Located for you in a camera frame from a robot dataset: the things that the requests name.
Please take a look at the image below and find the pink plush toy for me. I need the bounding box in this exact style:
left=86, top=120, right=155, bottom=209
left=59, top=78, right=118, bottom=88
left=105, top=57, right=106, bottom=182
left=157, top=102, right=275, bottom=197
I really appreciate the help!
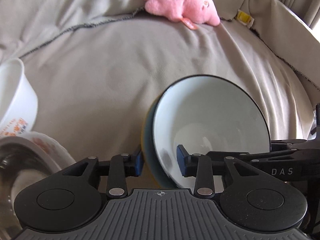
left=144, top=0, right=220, bottom=30

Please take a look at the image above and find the grey sofa cover cloth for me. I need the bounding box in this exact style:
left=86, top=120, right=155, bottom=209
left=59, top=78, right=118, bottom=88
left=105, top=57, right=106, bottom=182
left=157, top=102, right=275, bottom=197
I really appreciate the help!
left=1, top=0, right=319, bottom=160

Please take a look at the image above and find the yellow rimmed white bowl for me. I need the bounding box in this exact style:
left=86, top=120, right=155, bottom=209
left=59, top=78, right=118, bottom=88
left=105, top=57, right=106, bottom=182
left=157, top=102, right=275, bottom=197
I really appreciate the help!
left=140, top=101, right=161, bottom=188

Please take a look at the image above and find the white plastic printed bowl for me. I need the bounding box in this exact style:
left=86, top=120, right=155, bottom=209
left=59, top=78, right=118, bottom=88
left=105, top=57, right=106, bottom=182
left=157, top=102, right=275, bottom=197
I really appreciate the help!
left=1, top=59, right=39, bottom=137

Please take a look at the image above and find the blue enamel white bowl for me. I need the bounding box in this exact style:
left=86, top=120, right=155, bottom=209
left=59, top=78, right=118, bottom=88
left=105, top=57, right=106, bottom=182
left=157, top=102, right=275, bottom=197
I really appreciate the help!
left=152, top=75, right=271, bottom=189

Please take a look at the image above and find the yellow white clip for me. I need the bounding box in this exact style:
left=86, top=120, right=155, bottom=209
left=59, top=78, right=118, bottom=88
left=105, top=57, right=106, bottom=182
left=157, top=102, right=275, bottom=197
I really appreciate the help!
left=235, top=9, right=254, bottom=29

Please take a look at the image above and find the stainless steel bowl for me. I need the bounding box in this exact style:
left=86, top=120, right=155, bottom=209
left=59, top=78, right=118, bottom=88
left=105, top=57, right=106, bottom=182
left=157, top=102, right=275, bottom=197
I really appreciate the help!
left=1, top=144, right=53, bottom=239

